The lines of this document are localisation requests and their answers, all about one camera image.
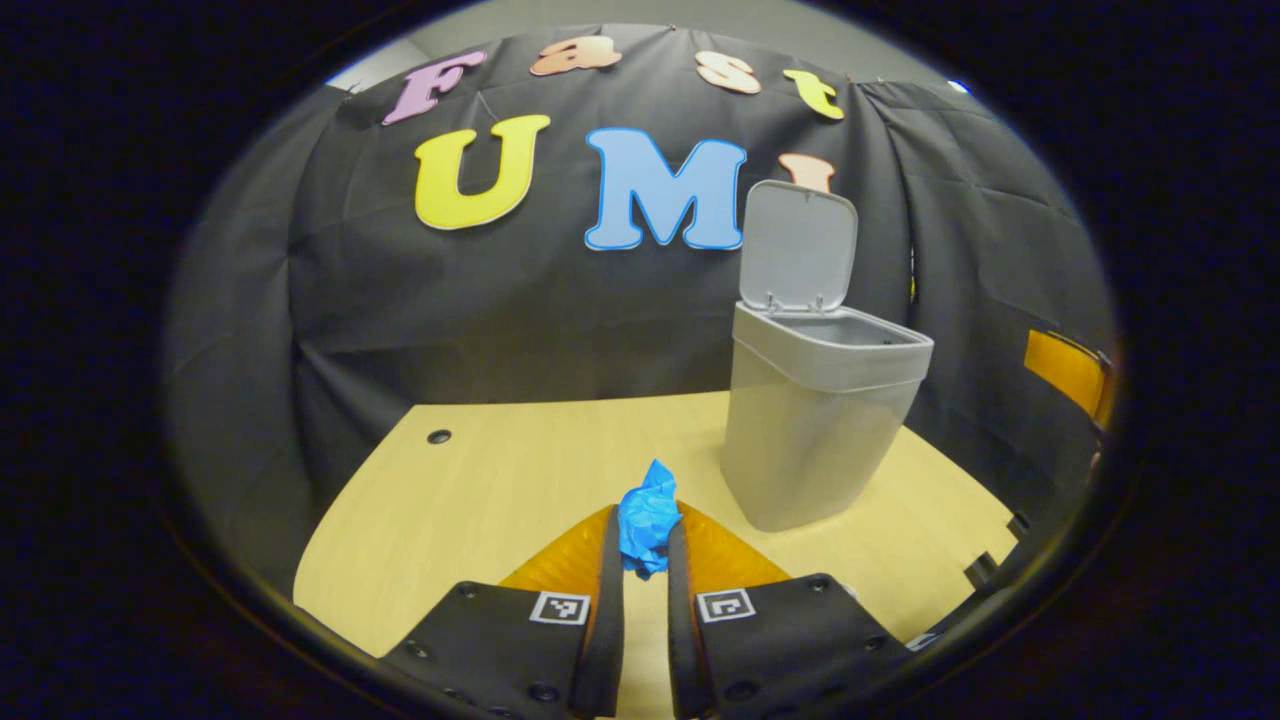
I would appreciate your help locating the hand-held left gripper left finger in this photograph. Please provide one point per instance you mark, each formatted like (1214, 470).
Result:
(605, 650)

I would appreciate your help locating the wooden desktop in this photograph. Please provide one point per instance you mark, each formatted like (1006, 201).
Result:
(480, 500)

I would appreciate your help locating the white desktop garbage bin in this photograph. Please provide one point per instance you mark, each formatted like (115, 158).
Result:
(800, 440)

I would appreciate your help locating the black backdrop cloth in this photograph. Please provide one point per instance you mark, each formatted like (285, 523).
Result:
(300, 300)

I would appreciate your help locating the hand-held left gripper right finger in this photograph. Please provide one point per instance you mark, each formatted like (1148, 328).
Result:
(685, 650)

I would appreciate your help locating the blue paper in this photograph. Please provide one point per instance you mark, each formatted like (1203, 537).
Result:
(648, 520)

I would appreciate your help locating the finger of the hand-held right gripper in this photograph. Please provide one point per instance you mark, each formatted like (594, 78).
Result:
(1065, 370)

